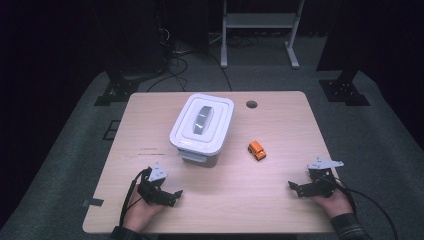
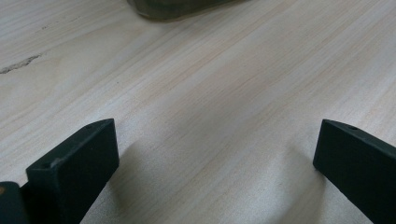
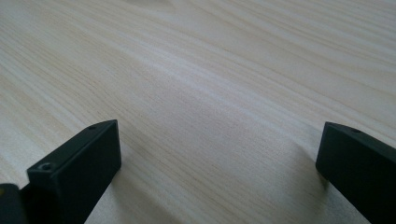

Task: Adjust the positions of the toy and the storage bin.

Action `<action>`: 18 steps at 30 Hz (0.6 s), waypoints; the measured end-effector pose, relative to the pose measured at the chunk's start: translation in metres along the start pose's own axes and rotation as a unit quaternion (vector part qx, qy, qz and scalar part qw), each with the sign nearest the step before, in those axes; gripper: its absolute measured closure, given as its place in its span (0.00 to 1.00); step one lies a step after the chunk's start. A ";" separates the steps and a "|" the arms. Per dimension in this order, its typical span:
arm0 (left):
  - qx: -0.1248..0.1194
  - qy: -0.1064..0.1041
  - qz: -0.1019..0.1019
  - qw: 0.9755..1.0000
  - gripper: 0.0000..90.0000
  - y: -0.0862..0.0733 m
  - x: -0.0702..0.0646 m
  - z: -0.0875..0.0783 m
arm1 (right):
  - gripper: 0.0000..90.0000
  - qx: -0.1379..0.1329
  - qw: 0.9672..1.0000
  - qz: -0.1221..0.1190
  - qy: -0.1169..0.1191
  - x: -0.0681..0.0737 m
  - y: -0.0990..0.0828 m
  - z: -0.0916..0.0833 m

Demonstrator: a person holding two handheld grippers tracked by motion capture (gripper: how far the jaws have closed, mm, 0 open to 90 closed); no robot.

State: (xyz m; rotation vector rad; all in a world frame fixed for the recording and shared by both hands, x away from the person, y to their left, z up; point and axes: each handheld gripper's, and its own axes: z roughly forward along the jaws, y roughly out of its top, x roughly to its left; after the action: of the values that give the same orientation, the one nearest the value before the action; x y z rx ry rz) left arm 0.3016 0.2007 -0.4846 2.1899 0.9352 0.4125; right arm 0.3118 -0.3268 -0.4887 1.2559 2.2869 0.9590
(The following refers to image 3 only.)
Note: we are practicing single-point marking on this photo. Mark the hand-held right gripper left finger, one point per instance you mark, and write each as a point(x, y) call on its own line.
point(77, 165)

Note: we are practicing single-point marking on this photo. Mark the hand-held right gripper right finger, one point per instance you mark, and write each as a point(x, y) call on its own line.
point(358, 161)

